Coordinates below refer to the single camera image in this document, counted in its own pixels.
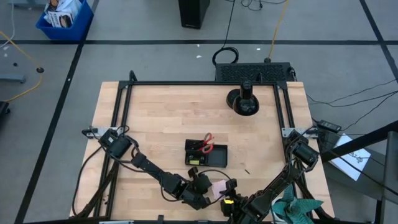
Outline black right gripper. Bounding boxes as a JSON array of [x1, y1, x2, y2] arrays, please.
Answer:
[[219, 179, 249, 218]]

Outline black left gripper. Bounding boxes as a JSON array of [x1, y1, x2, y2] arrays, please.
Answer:
[[180, 166, 214, 211]]

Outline pink sticky note pad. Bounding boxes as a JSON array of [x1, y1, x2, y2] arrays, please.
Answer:
[[211, 179, 228, 200]]

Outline red handled scissors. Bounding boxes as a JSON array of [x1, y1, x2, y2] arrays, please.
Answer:
[[198, 133, 215, 155]]

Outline black mesh desk organizer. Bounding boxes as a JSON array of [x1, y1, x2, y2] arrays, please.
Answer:
[[184, 138, 229, 169]]

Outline green plant white pot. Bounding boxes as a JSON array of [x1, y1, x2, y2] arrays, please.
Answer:
[[271, 184, 325, 224]]

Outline black desk lamp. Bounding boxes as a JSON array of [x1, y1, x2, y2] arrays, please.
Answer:
[[226, 79, 261, 117]]

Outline black perforated metal case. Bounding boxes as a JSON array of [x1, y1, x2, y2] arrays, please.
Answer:
[[214, 62, 295, 83]]

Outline black power adapter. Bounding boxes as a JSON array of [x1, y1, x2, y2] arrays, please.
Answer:
[[316, 119, 343, 134]]

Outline white paper sheet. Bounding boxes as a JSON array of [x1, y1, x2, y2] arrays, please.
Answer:
[[328, 133, 372, 182]]

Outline black diagonal beam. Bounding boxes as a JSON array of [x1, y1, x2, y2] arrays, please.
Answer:
[[320, 120, 398, 162]]

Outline black computer tower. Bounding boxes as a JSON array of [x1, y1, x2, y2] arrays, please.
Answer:
[[177, 0, 211, 30]]

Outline blue plastic bin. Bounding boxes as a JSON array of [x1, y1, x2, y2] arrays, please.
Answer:
[[35, 0, 95, 41]]

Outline magazines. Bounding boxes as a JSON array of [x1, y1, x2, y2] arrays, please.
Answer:
[[44, 0, 82, 29]]

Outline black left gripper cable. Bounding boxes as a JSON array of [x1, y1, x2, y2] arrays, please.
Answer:
[[197, 169, 233, 182]]

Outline black aluminium rig frame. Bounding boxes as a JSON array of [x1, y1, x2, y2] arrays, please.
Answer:
[[70, 70, 336, 224]]

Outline black coiled power cable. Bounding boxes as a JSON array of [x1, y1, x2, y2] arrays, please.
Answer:
[[211, 0, 240, 67]]

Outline yellow hanging cable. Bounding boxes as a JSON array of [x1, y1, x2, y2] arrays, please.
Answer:
[[267, 0, 290, 60]]

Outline yellow floor cable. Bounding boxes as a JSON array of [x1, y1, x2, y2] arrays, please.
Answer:
[[0, 30, 44, 103]]

